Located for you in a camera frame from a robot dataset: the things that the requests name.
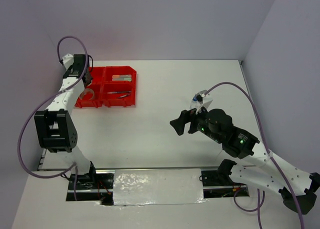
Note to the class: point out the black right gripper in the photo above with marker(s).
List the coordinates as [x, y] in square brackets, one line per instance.
[186, 116]

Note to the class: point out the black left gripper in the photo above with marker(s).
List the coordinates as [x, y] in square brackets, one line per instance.
[70, 70]

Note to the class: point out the blue-capped spray bottle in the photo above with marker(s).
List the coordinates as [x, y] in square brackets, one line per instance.
[193, 103]

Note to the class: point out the large clear tape roll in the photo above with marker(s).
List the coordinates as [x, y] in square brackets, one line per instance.
[87, 94]

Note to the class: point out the orange-tipped clear highlighter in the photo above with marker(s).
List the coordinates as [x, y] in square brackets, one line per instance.
[118, 77]

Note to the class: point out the pink highlighter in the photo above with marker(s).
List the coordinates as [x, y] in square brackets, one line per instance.
[121, 80]

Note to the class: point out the teal ink pen refill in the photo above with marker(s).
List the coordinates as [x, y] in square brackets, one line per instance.
[118, 92]

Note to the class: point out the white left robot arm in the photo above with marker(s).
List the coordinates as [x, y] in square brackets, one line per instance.
[56, 131]

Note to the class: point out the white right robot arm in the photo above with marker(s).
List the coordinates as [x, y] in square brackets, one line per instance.
[296, 187]

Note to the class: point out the red four-compartment bin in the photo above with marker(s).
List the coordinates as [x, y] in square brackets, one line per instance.
[102, 83]

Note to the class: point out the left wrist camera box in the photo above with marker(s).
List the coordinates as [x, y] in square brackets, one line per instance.
[67, 61]

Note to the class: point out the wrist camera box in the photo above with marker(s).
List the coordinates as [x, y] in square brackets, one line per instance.
[67, 61]
[202, 100]

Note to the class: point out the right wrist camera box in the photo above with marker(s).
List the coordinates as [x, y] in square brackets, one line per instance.
[202, 100]

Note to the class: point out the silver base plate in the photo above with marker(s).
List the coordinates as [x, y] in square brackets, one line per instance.
[155, 187]

